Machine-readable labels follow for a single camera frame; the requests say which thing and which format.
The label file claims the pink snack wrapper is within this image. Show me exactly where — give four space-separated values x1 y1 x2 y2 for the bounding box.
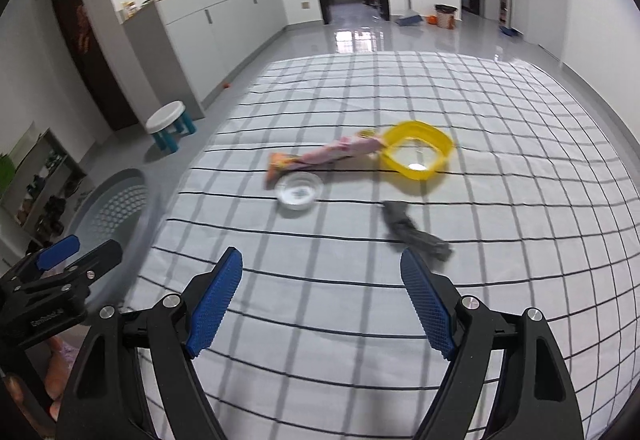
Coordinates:
265 129 386 186

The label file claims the grey cloth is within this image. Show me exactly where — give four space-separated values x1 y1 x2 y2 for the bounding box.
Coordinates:
382 200 452 262

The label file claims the white round cap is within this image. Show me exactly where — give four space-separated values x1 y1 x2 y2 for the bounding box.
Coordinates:
274 171 323 212

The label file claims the yellow plastic lid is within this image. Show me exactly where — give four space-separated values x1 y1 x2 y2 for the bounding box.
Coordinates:
380 120 454 182

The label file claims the small trash bin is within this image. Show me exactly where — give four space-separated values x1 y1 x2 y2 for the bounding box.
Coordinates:
435 4 457 30

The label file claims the person's left hand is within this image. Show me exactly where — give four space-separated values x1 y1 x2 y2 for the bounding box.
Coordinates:
4 334 82 426

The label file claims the grey shoe rack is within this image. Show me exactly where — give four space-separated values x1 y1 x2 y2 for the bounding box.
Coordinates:
1 125 94 268

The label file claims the grey perforated laundry basket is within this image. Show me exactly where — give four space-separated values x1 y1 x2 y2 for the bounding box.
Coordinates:
66 168 149 314

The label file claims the green handbag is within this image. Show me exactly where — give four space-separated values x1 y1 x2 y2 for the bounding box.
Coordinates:
0 154 15 195

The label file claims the white teal child stool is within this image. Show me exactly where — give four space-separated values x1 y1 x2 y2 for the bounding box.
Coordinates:
144 101 196 153

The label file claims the grey sideboard cabinet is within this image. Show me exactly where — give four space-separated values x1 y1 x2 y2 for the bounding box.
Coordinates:
122 0 286 119

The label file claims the dark wooden door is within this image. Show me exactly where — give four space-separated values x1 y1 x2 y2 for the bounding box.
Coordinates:
51 0 139 131

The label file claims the black white checkered tablecloth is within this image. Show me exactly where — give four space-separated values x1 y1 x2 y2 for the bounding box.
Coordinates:
125 52 639 439

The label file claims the broom with blue dustpan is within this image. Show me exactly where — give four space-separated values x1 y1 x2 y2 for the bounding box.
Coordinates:
396 0 423 26

